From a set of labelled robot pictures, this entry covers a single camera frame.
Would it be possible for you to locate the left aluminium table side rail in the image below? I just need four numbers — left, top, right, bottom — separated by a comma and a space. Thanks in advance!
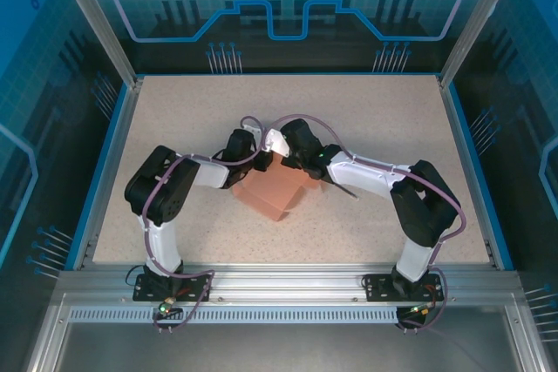
71, 78, 145, 271

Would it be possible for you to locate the orange paper box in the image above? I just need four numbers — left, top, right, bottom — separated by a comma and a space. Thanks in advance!
230, 149, 323, 221

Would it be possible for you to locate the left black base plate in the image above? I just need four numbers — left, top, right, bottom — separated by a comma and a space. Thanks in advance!
133, 273, 214, 303

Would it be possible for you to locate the slotted grey cable duct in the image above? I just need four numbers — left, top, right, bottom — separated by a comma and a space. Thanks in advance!
68, 307, 400, 324

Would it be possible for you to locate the grey metal sheet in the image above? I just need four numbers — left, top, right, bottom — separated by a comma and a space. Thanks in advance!
56, 323, 520, 372

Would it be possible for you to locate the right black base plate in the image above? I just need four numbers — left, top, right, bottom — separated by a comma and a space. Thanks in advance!
360, 273, 445, 302

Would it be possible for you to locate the right cable connector green light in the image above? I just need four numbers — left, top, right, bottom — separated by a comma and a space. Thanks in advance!
407, 301, 439, 319

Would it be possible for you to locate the aluminium mounting rail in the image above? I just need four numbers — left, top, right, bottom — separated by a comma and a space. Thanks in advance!
56, 263, 524, 308

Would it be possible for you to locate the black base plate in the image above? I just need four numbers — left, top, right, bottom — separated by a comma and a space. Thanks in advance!
133, 273, 214, 303
360, 273, 445, 302

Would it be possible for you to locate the aluminium table side rail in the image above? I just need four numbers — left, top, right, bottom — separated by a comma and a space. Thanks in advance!
437, 75, 501, 269
71, 78, 145, 271

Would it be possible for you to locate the aluminium frame post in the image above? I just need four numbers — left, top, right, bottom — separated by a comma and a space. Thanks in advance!
48, 0, 145, 90
437, 0, 527, 90

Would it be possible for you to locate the left cable connector green light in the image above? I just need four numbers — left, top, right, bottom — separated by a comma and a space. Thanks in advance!
157, 297, 182, 319

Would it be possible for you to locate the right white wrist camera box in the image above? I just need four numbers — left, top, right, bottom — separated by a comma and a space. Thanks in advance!
265, 126, 291, 158

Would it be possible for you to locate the right aluminium frame post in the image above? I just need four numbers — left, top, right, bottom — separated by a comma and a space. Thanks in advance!
437, 0, 527, 90

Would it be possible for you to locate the cable connector green light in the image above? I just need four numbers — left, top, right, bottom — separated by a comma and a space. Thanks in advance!
157, 297, 182, 319
407, 301, 439, 319

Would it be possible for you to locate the left aluminium frame post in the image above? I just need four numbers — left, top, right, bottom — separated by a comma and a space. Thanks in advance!
48, 0, 145, 90

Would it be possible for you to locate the right aluminium table side rail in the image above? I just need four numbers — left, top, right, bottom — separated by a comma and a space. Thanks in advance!
437, 75, 501, 269

